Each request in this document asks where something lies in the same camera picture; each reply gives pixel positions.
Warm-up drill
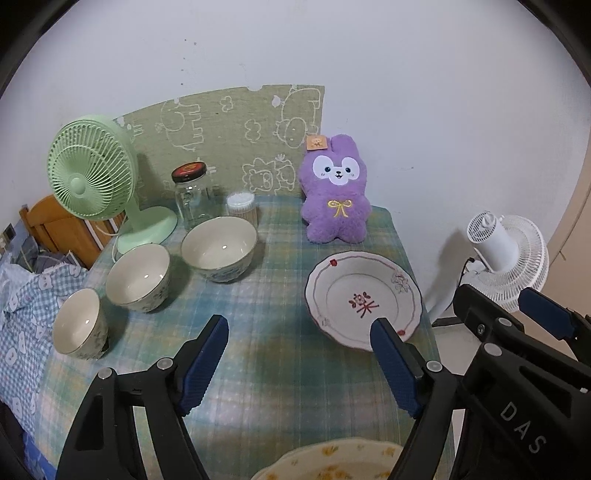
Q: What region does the black fan cable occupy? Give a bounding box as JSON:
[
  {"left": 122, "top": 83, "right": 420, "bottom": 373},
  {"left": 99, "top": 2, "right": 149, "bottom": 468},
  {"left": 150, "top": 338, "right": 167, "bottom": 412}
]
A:
[{"left": 457, "top": 256, "right": 478, "bottom": 289}]

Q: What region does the medium floral ceramic bowl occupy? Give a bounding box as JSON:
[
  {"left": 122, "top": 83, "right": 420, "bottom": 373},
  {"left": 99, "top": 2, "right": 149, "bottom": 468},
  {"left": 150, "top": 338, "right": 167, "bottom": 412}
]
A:
[{"left": 105, "top": 243, "right": 171, "bottom": 313}]

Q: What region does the blue checked blanket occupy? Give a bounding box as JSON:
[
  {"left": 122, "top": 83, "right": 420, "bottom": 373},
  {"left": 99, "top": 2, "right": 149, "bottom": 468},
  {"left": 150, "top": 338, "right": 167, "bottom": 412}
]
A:
[{"left": 0, "top": 261, "right": 90, "bottom": 444}]

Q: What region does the glass jar dark lid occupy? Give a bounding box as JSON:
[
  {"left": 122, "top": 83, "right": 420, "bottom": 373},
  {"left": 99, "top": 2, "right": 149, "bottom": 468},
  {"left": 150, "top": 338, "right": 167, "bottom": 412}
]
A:
[{"left": 171, "top": 162, "right": 221, "bottom": 232}]

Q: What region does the white fan cable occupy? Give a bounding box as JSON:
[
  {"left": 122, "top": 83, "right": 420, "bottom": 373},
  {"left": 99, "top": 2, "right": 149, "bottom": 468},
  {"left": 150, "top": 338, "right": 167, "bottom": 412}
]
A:
[{"left": 92, "top": 213, "right": 130, "bottom": 261}]

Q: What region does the green desk fan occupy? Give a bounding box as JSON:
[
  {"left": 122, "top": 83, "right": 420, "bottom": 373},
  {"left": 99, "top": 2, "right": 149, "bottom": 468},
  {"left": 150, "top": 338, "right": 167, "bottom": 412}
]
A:
[{"left": 47, "top": 114, "right": 178, "bottom": 256}]

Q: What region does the green cartoon animal wall mat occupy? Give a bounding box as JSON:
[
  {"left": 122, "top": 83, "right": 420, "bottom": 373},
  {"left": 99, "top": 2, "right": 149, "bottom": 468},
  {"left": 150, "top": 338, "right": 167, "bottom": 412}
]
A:
[{"left": 115, "top": 84, "right": 325, "bottom": 204}]

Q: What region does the small floral ceramic bowl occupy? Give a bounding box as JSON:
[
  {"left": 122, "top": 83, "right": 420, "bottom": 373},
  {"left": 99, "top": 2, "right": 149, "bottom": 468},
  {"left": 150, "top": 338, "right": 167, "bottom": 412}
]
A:
[{"left": 52, "top": 288, "right": 110, "bottom": 360}]

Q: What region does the cotton swab container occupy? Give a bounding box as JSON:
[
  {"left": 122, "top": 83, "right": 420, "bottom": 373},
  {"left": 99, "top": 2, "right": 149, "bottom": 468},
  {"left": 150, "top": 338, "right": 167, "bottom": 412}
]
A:
[{"left": 226, "top": 191, "right": 259, "bottom": 229}]

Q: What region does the scalloped yellow flower plate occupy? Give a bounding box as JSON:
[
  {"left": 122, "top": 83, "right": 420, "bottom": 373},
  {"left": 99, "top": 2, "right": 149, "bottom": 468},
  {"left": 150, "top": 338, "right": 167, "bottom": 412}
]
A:
[{"left": 250, "top": 439, "right": 404, "bottom": 480}]

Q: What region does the white plate red pattern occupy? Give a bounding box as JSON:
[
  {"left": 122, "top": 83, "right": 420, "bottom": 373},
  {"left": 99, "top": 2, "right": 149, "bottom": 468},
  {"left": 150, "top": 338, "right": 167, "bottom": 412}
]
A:
[{"left": 304, "top": 251, "right": 424, "bottom": 352}]

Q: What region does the beige door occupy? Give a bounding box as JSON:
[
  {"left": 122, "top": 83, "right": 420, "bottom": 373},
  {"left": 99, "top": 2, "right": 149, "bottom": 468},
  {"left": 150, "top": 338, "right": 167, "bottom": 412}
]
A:
[{"left": 546, "top": 148, "right": 591, "bottom": 317}]

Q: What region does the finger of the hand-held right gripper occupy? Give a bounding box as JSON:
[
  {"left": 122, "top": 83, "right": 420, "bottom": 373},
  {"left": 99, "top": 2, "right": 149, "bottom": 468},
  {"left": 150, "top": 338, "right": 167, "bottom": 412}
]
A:
[
  {"left": 451, "top": 284, "right": 591, "bottom": 393},
  {"left": 518, "top": 287, "right": 591, "bottom": 358}
]

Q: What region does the plaid tablecloth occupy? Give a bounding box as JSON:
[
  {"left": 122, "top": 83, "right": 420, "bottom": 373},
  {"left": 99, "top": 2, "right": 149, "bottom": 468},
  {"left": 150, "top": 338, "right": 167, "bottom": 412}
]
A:
[{"left": 34, "top": 194, "right": 458, "bottom": 480}]

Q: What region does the large floral ceramic bowl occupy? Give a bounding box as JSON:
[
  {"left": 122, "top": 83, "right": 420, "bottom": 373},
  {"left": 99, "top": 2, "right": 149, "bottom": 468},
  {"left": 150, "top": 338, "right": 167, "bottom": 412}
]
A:
[{"left": 180, "top": 216, "right": 258, "bottom": 283}]

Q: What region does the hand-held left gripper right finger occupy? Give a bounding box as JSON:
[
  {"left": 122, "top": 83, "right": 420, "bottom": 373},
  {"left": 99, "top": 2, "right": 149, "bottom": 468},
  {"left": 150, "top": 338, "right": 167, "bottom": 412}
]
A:
[{"left": 369, "top": 318, "right": 467, "bottom": 480}]

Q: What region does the wooden headboard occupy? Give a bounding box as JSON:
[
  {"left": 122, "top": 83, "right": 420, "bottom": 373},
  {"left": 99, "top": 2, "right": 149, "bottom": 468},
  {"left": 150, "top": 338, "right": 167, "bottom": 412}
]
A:
[{"left": 19, "top": 194, "right": 127, "bottom": 271}]

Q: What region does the grey cloth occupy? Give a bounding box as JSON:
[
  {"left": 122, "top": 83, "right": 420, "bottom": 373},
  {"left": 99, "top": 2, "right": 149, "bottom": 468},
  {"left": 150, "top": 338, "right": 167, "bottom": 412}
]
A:
[{"left": 18, "top": 240, "right": 79, "bottom": 278}]

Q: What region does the white standing fan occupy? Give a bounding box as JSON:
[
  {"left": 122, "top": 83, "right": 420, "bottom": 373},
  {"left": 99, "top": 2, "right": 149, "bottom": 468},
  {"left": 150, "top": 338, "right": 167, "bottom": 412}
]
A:
[{"left": 466, "top": 211, "right": 550, "bottom": 315}]

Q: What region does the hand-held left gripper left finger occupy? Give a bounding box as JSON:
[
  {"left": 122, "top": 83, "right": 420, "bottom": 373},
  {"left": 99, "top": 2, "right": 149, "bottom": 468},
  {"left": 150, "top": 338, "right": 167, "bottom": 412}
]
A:
[{"left": 55, "top": 314, "right": 230, "bottom": 480}]

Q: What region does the purple plush bunny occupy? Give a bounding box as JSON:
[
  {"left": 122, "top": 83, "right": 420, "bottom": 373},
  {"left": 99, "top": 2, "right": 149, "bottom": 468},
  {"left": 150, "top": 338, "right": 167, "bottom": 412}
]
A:
[{"left": 297, "top": 134, "right": 373, "bottom": 244}]

